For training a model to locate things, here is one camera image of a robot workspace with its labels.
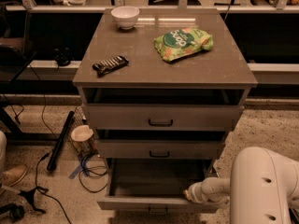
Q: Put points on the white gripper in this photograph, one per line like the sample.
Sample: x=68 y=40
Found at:
x=194 y=191

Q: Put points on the grey bottom drawer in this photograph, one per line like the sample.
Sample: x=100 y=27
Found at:
x=153 y=185

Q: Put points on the grey drawer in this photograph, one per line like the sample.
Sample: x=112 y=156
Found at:
x=153 y=185
x=129 y=149
x=163 y=117

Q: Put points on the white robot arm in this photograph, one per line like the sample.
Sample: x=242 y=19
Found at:
x=262 y=188

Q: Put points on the grey drawer cabinet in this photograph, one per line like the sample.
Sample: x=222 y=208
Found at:
x=220 y=76

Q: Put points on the grey middle drawer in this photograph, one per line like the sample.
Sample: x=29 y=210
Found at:
x=129 y=149

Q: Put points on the grey top drawer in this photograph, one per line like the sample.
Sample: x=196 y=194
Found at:
x=163 y=117

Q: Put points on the white paper cup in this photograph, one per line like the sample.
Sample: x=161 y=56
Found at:
x=82 y=139

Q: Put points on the green snack bag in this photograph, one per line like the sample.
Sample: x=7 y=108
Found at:
x=182 y=43

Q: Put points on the black long bar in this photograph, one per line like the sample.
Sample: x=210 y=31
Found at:
x=57 y=148

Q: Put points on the black candy bar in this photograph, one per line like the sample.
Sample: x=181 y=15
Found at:
x=109 y=65

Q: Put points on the black tripod stand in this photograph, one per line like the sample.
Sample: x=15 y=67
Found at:
x=28 y=195

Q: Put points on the white bowl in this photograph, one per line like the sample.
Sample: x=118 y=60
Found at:
x=125 y=17

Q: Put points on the black round device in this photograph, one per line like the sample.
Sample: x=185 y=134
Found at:
x=15 y=212

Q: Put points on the black small clamp device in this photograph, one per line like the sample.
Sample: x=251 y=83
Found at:
x=62 y=57

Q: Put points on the tan shoe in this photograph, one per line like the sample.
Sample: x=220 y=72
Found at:
x=14 y=175

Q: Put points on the dark chair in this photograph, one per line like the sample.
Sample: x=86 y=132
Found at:
x=16 y=53

